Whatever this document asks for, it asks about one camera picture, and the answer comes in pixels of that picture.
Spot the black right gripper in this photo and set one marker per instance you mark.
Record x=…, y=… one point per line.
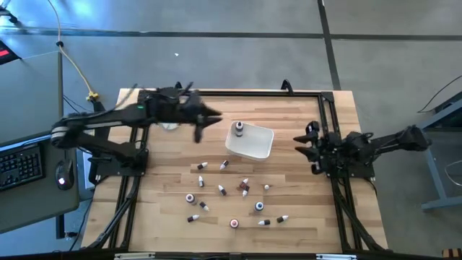
x=330, y=151

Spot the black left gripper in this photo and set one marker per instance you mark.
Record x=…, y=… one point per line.
x=189, y=108

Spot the blue-tipped food coloring bottle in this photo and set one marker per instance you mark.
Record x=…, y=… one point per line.
x=259, y=206

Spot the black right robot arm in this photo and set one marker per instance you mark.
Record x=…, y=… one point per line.
x=397, y=139

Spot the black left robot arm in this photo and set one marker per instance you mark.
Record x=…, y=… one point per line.
x=108, y=117

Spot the dark-tipped food coloring bottle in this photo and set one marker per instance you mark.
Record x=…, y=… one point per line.
x=239, y=128

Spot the white-capped red food coloring bottle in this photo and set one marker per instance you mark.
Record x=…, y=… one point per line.
x=244, y=183

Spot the white desk lamp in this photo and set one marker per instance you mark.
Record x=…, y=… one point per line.
x=170, y=126

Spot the white rectangular plastic bin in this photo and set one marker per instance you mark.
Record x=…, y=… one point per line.
x=256, y=142

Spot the blue-grey metal table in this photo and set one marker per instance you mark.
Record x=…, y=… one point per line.
x=435, y=169

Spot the black computer mouse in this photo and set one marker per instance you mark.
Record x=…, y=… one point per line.
x=65, y=175

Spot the grey side desk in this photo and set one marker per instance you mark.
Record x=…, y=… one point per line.
x=29, y=94

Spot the black computer keyboard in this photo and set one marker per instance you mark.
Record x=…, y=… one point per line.
x=19, y=168

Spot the black device with red light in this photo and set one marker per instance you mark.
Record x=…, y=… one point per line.
x=5, y=52

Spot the black aluminium table frame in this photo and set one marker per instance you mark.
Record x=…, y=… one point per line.
x=326, y=108

